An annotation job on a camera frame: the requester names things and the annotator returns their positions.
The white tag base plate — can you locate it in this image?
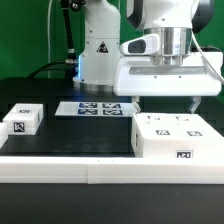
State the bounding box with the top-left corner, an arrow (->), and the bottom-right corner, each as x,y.
55,101 -> 137,117

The white U-shaped boundary frame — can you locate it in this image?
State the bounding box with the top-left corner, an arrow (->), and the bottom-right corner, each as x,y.
0,120 -> 224,184

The white cabinet door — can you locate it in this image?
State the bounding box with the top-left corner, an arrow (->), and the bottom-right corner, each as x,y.
174,114 -> 220,138
133,113 -> 180,139

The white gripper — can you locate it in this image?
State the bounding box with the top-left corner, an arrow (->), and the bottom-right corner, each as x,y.
113,52 -> 222,113

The white thin cable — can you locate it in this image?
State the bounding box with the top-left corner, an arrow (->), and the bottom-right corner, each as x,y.
46,0 -> 54,79

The white cabinet body box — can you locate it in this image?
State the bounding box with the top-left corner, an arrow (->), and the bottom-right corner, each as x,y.
131,113 -> 224,160

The white cabinet top block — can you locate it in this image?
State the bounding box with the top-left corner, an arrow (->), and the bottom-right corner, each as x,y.
3,103 -> 44,135

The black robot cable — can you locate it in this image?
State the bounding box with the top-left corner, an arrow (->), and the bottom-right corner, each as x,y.
27,0 -> 80,80

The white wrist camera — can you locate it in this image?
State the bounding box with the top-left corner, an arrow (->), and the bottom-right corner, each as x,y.
120,34 -> 160,55

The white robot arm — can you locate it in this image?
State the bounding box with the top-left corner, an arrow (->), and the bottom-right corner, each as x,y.
60,0 -> 224,111

